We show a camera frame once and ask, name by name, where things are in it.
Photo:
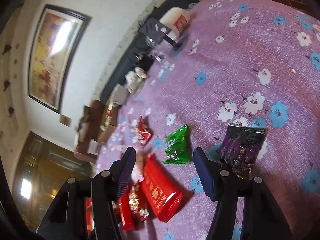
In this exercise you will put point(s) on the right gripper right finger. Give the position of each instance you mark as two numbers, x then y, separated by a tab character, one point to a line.
245	209

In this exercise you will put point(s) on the red gold date packet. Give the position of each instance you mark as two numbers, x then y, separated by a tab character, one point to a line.
133	206

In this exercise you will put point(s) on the dark purple snack packet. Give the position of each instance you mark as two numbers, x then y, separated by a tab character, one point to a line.
240	148

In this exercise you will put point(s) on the green candy packet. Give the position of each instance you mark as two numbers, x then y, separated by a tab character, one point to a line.
176	147

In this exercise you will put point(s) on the wooden glass door cabinet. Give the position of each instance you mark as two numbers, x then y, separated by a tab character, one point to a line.
42	169

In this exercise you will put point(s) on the brown armchair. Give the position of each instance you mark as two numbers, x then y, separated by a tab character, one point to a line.
88	129

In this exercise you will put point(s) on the cardboard snack box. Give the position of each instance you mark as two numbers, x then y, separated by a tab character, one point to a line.
108	122

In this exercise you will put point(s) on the brown chocolate snack packet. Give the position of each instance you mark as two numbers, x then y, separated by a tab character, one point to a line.
144	135

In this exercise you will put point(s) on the white ceramic mug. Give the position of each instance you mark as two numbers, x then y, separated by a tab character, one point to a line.
119	95

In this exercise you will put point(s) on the white crumpled cloth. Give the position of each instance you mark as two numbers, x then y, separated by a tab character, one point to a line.
135	80

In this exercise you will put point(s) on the purple floral tablecloth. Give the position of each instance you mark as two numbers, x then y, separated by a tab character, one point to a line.
248	62

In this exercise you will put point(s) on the black leather sofa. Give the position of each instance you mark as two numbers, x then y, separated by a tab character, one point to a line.
138	46

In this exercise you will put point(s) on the framed horse painting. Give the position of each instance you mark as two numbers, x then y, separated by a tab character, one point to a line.
56	38

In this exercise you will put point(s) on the black phone stand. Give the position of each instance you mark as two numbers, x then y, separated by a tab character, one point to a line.
158	32

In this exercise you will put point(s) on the small gold wall plaque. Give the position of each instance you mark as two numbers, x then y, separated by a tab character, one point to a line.
65	120

